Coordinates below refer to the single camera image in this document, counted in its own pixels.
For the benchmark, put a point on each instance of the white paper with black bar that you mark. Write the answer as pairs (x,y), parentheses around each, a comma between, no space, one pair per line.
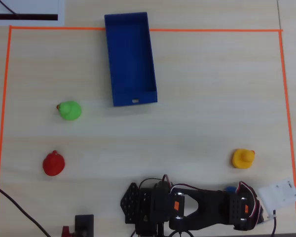
(27,21)

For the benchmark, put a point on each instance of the red rubber duck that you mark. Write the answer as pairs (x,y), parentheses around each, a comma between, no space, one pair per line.
(53,164)

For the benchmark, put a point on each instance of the yellow rubber duck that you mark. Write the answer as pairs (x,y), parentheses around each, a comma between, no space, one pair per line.
(243,159)

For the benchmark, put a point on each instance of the black camera stand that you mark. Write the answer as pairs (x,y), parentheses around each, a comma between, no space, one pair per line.
(84,224)

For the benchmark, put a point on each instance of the orange tape strip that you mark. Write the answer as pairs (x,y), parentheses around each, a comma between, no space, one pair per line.
(2,123)
(289,123)
(51,28)

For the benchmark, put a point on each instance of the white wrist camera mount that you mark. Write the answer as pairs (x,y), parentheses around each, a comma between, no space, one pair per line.
(277,195)

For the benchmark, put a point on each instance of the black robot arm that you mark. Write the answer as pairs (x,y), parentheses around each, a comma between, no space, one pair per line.
(153,205)

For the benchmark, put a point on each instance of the blue plastic box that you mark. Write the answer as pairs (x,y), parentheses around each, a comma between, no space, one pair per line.
(130,56)

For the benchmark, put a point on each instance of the green rubber duck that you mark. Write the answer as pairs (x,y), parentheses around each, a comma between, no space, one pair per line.
(70,111)

